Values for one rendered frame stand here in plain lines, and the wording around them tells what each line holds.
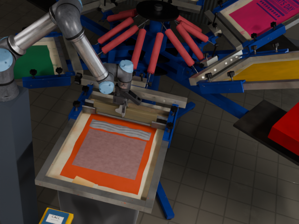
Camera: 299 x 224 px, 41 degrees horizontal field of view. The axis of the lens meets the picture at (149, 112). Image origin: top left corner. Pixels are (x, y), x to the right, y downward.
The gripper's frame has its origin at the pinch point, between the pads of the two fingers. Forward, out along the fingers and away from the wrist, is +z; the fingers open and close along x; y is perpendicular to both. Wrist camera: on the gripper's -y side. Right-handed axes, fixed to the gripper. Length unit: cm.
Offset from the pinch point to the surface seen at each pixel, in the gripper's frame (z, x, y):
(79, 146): 5.5, 29.3, 17.7
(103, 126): 5.1, 9.5, 10.0
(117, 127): 4.8, 7.8, 2.2
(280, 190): 101, -67, -130
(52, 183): 2, 61, 20
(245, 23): -17, -121, -66
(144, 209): 3, 61, -26
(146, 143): 5.5, 14.5, -17.1
